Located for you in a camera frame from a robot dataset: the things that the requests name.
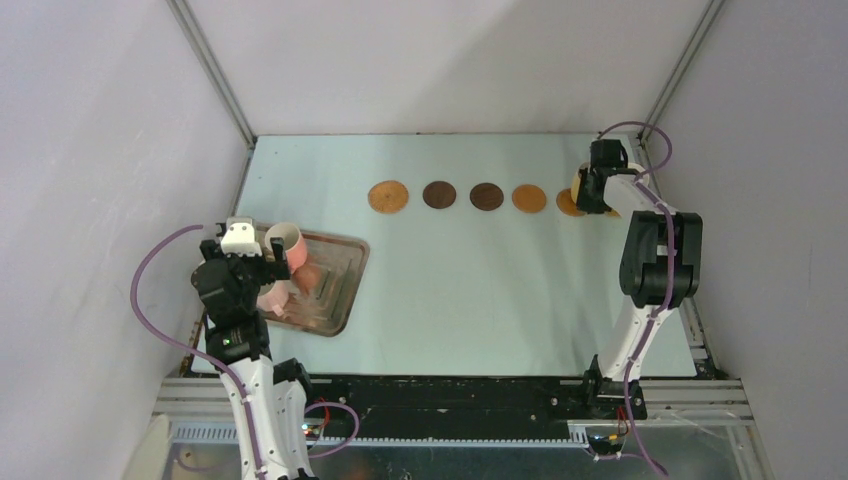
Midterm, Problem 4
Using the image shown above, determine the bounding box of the pink cup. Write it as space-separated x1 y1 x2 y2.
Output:
256 281 290 317
264 222 308 273

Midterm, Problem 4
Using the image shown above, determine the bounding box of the pink cup front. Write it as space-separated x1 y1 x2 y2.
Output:
256 281 290 317

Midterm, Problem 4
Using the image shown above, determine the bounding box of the light wooden coaster front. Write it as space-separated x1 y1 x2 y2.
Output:
556 188 585 217

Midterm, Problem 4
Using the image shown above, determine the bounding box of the light wooden coaster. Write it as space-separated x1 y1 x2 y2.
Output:
556 188 585 217
511 184 547 214

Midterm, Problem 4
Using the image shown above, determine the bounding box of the dark wooden coaster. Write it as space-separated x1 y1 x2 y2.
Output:
422 180 457 210
469 182 504 212

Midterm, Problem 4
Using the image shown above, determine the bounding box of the light yellow-green cup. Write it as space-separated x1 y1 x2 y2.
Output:
627 162 645 181

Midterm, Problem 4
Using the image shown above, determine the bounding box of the yellow cup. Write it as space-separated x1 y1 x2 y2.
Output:
570 168 584 204

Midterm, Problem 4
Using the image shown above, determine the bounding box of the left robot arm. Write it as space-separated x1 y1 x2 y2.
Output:
191 238 316 479

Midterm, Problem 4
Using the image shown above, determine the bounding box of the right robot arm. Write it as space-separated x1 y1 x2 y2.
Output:
576 139 703 419

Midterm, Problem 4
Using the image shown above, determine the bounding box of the metal tray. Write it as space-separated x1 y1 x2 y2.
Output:
259 230 370 337

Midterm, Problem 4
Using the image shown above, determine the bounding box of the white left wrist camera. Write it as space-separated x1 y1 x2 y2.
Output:
219 217 262 257

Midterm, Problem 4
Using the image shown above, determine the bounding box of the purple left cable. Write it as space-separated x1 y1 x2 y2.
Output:
129 223 266 480

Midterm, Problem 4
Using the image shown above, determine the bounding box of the purple wire loop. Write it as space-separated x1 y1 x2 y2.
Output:
284 397 359 462

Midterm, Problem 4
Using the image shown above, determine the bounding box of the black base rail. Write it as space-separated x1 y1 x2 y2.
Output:
307 375 648 442

